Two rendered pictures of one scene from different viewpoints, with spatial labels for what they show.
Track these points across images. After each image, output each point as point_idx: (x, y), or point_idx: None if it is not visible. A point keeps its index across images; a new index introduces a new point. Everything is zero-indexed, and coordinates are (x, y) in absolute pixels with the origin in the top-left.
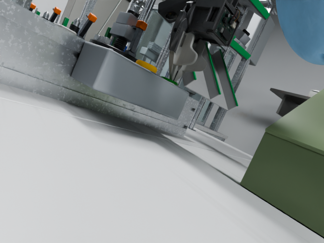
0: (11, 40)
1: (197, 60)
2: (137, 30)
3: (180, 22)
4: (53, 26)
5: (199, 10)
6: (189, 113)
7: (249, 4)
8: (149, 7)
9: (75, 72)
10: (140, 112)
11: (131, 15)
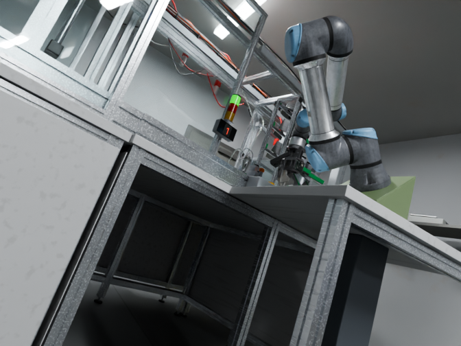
0: (231, 176)
1: (289, 180)
2: (260, 172)
3: (280, 166)
4: (241, 171)
5: (287, 161)
6: None
7: None
8: (258, 161)
9: (247, 186)
10: None
11: (256, 166)
